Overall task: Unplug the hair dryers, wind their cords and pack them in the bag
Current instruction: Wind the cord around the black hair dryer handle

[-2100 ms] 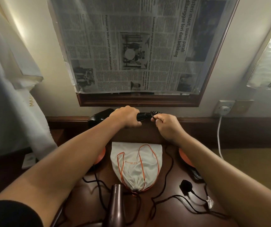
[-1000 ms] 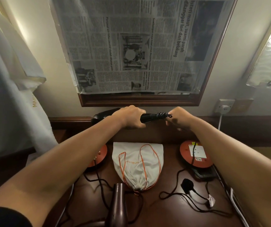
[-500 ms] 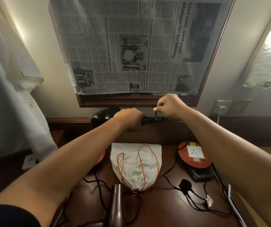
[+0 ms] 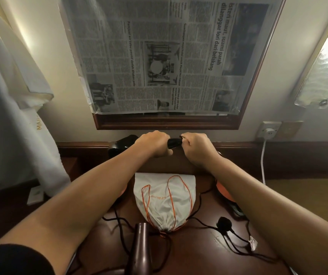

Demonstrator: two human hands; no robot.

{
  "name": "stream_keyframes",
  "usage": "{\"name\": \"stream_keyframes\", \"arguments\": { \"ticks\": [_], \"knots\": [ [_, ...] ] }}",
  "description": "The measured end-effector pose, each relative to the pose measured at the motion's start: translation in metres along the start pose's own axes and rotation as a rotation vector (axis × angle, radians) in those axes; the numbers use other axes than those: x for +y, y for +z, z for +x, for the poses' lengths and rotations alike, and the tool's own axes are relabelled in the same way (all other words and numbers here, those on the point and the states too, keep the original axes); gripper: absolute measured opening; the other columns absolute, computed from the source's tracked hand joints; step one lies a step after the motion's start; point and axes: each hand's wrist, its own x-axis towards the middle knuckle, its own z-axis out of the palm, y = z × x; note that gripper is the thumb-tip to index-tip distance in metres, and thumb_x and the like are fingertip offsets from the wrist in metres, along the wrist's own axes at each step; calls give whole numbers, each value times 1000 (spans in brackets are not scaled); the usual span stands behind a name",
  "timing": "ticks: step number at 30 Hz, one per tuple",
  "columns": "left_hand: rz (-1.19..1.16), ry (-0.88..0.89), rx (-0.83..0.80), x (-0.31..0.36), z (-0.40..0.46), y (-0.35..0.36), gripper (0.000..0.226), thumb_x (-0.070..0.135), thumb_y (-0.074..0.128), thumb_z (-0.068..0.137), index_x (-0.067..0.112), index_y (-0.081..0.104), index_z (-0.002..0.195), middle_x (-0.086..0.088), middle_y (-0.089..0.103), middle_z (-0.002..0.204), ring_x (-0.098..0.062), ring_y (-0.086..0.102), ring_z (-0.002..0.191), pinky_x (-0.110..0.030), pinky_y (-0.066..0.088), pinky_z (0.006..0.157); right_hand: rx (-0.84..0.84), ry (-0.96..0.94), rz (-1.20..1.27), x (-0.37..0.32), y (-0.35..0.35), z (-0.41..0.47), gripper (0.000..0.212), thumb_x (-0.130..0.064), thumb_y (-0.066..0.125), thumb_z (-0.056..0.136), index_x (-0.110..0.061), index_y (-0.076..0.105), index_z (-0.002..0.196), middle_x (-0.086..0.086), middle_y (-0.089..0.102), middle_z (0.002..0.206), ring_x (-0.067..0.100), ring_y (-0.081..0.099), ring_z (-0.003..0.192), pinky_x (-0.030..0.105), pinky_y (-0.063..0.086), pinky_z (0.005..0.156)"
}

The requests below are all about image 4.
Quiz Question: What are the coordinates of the black power cord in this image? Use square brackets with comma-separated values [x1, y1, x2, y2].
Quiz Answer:
[72, 186, 279, 275]

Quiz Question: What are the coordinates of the white power cable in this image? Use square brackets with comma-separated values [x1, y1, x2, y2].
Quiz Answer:
[260, 139, 268, 185]

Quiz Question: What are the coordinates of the small dark device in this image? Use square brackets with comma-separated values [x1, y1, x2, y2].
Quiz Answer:
[229, 201, 246, 218]

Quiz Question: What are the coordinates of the frosted glass wall lamp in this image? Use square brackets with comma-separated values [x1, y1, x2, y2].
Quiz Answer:
[292, 6, 328, 109]

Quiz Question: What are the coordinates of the black sleeve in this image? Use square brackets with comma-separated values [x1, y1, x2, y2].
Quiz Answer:
[0, 244, 56, 275]

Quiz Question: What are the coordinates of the person's right forearm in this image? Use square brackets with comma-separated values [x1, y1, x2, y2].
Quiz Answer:
[201, 155, 328, 275]

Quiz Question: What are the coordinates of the black round appliance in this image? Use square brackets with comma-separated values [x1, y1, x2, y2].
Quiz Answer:
[108, 135, 139, 158]

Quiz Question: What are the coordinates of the black power plug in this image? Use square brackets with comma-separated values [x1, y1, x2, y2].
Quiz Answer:
[216, 217, 233, 233]

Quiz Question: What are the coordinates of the newspaper sheet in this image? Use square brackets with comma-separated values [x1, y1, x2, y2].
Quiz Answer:
[60, 0, 285, 115]

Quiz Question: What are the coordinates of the person's left hand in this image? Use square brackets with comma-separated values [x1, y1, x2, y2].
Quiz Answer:
[135, 130, 173, 159]

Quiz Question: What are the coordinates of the wooden mirror frame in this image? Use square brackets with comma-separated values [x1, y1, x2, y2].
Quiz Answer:
[93, 0, 288, 131]

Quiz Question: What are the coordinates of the white hanging bathrobe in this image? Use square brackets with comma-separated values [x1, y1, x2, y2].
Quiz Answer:
[0, 3, 71, 198]

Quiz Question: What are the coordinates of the black hair dryer nozzle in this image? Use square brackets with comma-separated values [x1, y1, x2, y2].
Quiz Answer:
[167, 137, 183, 149]

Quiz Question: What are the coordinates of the maroon hair dryer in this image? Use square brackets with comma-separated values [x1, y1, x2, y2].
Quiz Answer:
[125, 222, 160, 275]

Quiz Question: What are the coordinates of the brass switch plate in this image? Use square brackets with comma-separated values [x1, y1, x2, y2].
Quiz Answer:
[276, 120, 304, 140]

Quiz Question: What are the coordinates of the person's left forearm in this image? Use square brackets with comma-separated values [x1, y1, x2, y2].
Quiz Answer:
[0, 140, 156, 267]

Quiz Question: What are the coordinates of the white wall socket with plug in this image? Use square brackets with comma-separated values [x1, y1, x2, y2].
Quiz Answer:
[256, 121, 282, 141]

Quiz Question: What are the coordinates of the white drawstring bag orange cord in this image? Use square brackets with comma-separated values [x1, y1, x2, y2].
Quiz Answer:
[133, 172, 196, 235]

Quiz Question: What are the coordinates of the small white card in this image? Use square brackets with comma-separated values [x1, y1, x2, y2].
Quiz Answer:
[27, 185, 43, 205]

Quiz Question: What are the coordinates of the person's right hand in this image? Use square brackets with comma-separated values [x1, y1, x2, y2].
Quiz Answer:
[180, 133, 225, 170]

